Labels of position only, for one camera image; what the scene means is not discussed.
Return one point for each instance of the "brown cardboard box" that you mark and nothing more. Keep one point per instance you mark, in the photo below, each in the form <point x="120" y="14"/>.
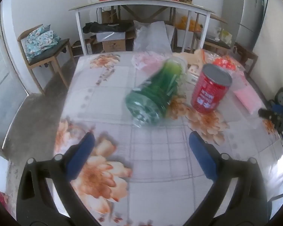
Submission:
<point x="113" y="45"/>

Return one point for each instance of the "floral cushion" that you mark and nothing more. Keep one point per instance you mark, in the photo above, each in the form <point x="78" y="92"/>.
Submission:
<point x="40" y="40"/>

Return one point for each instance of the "red drink can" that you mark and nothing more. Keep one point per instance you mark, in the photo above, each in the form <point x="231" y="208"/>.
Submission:
<point x="208" y="91"/>

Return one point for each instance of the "pink bubble wrap pouch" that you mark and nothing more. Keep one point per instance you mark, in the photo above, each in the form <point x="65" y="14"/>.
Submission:
<point x="247" y="98"/>

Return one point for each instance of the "wooden stool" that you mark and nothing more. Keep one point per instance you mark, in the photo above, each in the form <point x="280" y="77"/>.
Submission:
<point x="246" y="51"/>

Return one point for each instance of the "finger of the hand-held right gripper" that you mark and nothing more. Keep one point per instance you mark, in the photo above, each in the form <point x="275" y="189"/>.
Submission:
<point x="267" y="115"/>

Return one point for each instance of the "small white box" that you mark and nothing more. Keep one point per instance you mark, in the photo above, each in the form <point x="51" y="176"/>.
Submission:
<point x="89" y="47"/>

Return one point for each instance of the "orange snack bag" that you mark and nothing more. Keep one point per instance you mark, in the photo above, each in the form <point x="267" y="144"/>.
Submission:
<point x="224" y="63"/>

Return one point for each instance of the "wooden side table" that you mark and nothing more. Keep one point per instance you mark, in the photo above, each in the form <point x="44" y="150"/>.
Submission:
<point x="212" y="17"/>

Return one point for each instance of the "black cloth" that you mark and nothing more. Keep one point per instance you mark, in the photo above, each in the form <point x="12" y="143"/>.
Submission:
<point x="101" y="27"/>

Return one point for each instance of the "long white table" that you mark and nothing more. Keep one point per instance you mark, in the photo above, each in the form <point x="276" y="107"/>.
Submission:
<point x="141" y="2"/>

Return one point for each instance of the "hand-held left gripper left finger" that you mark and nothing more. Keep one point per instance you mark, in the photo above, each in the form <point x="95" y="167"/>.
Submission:
<point x="81" y="150"/>

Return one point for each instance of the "hanging brown paper bag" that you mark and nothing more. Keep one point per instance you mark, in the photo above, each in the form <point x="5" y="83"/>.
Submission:
<point x="109" y="15"/>

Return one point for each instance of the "white storage box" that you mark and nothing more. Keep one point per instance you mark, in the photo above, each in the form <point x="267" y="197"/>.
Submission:
<point x="110" y="36"/>

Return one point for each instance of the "large clear plastic bag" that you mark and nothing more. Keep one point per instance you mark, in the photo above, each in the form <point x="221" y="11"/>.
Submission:
<point x="153" y="37"/>

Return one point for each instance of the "grey refrigerator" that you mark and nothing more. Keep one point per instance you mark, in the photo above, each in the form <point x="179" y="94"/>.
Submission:
<point x="250" y="16"/>

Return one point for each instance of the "green plastic bottle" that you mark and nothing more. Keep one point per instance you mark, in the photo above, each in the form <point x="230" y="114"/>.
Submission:
<point x="155" y="91"/>

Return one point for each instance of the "pink plastic packet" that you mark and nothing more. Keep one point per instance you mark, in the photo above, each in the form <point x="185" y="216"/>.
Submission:
<point x="146" y="61"/>

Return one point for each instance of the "wooden chair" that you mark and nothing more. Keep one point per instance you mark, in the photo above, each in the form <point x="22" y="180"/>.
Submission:
<point x="51" y="51"/>

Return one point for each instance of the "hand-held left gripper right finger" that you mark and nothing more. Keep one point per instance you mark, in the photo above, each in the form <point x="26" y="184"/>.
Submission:
<point x="202" y="155"/>

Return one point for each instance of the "floral tablecloth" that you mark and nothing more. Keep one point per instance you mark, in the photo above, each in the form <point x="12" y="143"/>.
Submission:
<point x="155" y="146"/>

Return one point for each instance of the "orange plastic bag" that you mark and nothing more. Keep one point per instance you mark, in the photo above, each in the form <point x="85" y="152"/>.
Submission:
<point x="188" y="23"/>

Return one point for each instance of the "panelled door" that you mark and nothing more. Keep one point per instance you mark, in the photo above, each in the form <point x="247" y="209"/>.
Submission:
<point x="0" y="75"/>

